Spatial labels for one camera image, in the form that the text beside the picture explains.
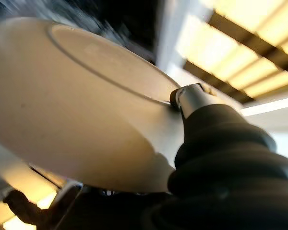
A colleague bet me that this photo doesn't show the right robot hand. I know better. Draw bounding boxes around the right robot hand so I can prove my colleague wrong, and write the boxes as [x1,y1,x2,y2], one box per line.
[57,82,288,230]

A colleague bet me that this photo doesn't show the cream round plate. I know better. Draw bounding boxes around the cream round plate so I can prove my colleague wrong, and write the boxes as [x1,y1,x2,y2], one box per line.
[0,16,243,194]

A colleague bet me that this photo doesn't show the dark framed yellow window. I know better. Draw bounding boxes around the dark framed yellow window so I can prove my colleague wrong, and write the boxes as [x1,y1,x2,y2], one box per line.
[0,0,288,230]

